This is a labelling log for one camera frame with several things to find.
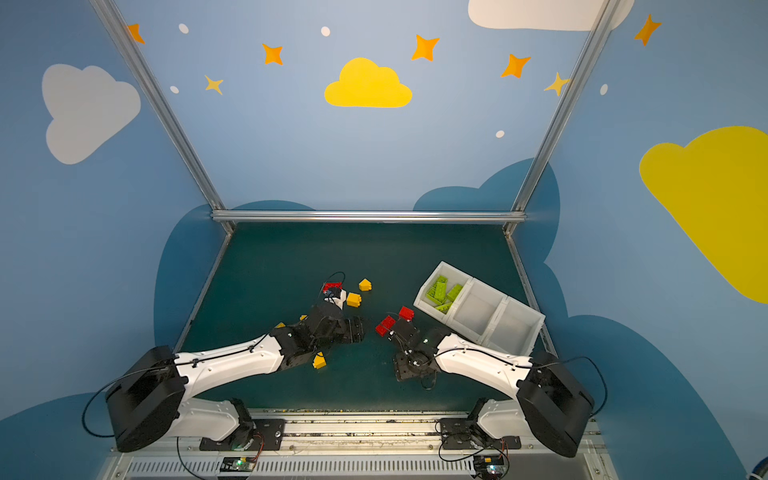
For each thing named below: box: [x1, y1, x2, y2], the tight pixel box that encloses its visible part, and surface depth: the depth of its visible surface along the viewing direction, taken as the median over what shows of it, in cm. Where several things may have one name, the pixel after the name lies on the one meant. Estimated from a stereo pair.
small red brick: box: [400, 306, 415, 322], surface depth 98 cm
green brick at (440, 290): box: [433, 275, 448, 303], surface depth 103 cm
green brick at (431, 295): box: [425, 285, 442, 307], surface depth 101 cm
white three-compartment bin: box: [413, 262, 546, 356], surface depth 95 cm
